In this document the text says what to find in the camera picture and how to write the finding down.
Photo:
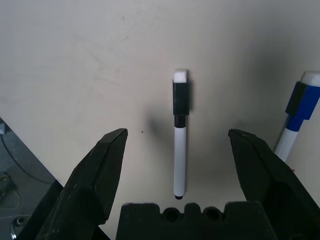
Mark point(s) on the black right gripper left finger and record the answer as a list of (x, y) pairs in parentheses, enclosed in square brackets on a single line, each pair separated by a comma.
[(87, 190)]

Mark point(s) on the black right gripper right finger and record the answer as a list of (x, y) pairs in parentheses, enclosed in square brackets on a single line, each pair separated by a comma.
[(270, 185)]

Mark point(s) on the white marker blue cap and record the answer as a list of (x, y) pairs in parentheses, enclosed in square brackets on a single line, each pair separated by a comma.
[(302, 100)]

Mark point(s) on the white marker black cap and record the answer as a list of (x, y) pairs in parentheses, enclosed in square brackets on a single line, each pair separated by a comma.
[(180, 150)]

